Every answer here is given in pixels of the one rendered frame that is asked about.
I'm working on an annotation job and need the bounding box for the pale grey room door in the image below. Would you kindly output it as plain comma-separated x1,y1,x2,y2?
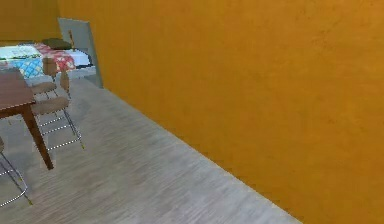
57,17,104,90

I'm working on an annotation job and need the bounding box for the bed with patchwork quilt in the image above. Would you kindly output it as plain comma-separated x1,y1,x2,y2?
0,42,92,80

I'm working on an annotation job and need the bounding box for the dark green pillow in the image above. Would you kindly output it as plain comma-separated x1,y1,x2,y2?
41,37,73,51

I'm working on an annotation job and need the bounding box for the brown wooden table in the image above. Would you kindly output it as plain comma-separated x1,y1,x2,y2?
0,68,55,171

